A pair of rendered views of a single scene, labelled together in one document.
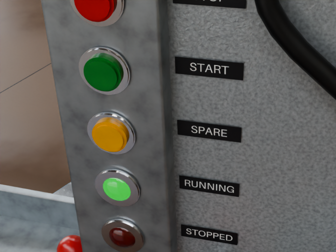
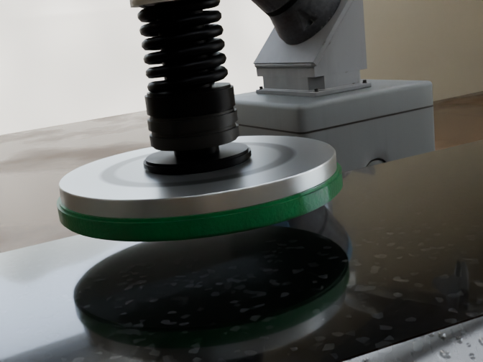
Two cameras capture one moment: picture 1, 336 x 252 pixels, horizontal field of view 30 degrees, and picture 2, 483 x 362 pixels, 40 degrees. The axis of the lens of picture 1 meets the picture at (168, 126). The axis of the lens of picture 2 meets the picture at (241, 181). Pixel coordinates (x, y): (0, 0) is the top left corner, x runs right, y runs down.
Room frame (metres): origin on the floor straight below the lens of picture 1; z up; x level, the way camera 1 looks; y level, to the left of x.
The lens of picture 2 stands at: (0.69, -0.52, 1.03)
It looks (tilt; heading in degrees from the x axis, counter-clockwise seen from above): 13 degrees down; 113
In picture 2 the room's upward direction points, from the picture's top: 6 degrees counter-clockwise
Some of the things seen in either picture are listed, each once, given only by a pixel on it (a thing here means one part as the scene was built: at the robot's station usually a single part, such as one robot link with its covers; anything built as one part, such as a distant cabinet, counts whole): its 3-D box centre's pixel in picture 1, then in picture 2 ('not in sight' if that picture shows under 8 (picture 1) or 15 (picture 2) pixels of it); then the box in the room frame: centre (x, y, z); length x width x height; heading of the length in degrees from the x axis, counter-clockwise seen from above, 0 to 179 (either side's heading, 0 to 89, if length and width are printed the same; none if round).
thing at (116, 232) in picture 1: (123, 235); not in sight; (0.36, 0.04, 1.32); 0.02 x 0.01 x 0.02; 73
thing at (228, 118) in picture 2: not in sight; (192, 119); (0.47, -0.06, 0.96); 0.07 x 0.07 x 0.01
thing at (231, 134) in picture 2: not in sight; (194, 134); (0.47, -0.06, 0.95); 0.07 x 0.07 x 0.01
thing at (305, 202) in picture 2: not in sight; (199, 174); (0.47, -0.06, 0.92); 0.22 x 0.22 x 0.04
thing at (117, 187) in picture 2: not in sight; (198, 169); (0.47, -0.06, 0.92); 0.21 x 0.21 x 0.01
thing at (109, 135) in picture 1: (110, 134); not in sight; (0.36, 0.04, 1.42); 0.03 x 0.01 x 0.03; 73
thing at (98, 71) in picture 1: (103, 72); not in sight; (0.36, 0.04, 1.47); 0.03 x 0.01 x 0.03; 73
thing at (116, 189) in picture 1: (117, 187); not in sight; (0.36, 0.04, 1.37); 0.02 x 0.01 x 0.02; 73
